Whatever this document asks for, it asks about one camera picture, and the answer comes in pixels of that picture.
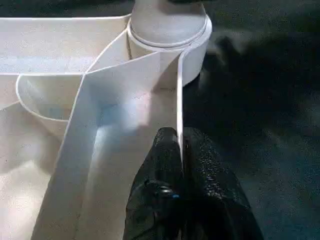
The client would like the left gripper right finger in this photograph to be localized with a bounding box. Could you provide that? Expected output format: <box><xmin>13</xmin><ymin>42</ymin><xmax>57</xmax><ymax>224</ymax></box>
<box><xmin>182</xmin><ymin>127</ymin><xmax>265</xmax><ymax>240</ymax></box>

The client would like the white plastic table top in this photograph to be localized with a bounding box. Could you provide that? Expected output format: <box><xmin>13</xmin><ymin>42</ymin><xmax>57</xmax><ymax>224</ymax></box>
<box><xmin>0</xmin><ymin>14</ymin><xmax>213</xmax><ymax>240</ymax></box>

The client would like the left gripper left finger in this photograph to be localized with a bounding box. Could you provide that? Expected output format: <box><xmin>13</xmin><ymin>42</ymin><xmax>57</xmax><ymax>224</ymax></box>
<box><xmin>122</xmin><ymin>127</ymin><xmax>187</xmax><ymax>240</ymax></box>

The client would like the white plastic table leg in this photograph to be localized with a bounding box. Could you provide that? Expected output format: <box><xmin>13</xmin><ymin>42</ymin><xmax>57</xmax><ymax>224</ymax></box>
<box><xmin>129</xmin><ymin>0</ymin><xmax>211</xmax><ymax>50</ymax></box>

